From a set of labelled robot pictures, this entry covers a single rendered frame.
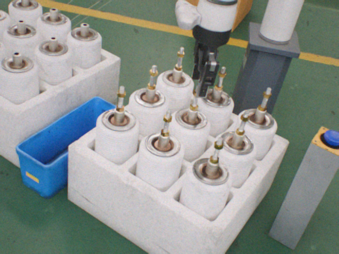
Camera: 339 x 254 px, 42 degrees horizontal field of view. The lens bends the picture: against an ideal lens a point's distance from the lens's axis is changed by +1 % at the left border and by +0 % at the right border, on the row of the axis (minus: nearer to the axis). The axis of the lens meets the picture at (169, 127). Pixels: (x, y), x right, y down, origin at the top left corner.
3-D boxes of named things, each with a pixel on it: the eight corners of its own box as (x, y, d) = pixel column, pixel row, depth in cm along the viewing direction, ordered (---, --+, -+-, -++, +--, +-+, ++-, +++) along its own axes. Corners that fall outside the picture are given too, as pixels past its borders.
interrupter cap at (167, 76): (159, 84, 112) (159, 82, 111) (164, 69, 118) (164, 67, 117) (188, 91, 111) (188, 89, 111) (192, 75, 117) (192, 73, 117)
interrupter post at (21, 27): (22, 29, 122) (21, 18, 120) (28, 33, 122) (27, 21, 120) (15, 32, 121) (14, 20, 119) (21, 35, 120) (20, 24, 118)
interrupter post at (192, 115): (193, 116, 104) (196, 105, 101) (197, 123, 102) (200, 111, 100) (184, 117, 103) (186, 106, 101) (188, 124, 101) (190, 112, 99)
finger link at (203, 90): (202, 73, 90) (197, 93, 93) (204, 81, 88) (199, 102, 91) (209, 74, 90) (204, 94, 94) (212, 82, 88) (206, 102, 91)
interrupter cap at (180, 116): (198, 108, 106) (198, 106, 106) (212, 128, 101) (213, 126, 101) (169, 112, 103) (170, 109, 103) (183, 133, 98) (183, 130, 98)
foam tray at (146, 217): (155, 127, 138) (164, 78, 127) (269, 189, 124) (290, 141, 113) (67, 199, 111) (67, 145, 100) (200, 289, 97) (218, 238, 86)
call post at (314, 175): (278, 218, 116) (321, 126, 97) (303, 232, 114) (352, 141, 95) (267, 235, 111) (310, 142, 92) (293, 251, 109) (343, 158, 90)
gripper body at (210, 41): (237, 31, 84) (225, 73, 90) (229, 11, 90) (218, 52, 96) (198, 27, 82) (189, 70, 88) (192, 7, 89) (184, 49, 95)
